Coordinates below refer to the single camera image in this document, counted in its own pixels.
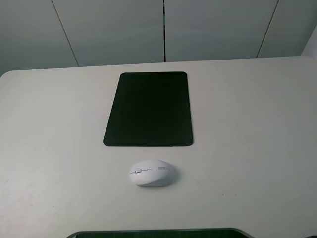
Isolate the white wireless computer mouse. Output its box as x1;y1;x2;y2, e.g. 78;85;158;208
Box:
129;160;177;187

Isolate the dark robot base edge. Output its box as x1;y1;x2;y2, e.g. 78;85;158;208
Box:
67;228;252;238

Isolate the black rectangular mouse pad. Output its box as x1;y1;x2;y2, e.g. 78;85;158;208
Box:
103;71;194;147

